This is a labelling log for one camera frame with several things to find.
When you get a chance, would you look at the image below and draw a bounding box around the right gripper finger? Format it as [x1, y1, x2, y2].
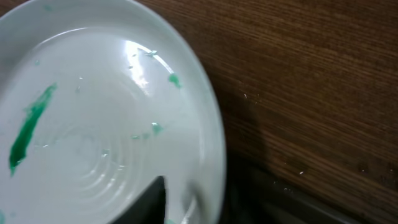
[111, 176, 166, 224]

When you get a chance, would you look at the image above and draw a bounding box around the dark brown serving tray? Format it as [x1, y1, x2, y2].
[219, 153, 367, 224]

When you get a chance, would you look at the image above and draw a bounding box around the white plate top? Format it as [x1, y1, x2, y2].
[1, 0, 226, 223]

